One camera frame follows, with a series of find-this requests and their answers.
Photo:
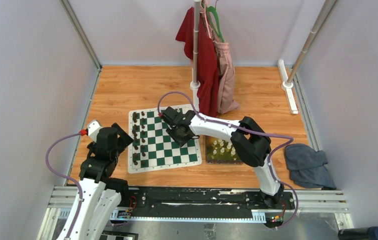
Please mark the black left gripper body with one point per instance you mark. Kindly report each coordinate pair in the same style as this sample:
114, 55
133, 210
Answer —
124, 140

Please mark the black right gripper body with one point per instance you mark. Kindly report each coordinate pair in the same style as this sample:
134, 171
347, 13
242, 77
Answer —
180, 138

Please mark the green white chess board mat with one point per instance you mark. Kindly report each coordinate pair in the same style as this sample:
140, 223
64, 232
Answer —
153, 149

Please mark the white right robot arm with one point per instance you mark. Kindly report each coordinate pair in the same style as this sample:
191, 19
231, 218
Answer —
251, 144

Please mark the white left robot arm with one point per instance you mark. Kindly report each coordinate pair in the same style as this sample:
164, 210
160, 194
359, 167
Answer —
98, 194

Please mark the yellow tray of white pieces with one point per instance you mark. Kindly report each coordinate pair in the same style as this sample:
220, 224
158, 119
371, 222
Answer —
220, 152

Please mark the white clothes rack pole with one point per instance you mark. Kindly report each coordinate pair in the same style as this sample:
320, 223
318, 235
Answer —
194, 85

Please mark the pink hanging garment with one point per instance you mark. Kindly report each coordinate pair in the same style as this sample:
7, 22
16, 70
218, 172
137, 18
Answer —
226, 69

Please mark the red hanging garment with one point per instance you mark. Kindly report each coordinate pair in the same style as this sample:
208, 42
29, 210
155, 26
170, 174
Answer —
207, 69

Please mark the white rack foot right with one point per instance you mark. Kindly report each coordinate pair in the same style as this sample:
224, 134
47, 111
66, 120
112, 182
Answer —
287, 87

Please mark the grey cloth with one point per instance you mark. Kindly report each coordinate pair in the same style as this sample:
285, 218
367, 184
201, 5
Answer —
307, 167

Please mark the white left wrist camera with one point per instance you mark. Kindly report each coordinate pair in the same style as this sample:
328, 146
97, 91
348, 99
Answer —
93, 129

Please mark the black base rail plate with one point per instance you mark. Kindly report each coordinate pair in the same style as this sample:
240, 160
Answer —
200, 203

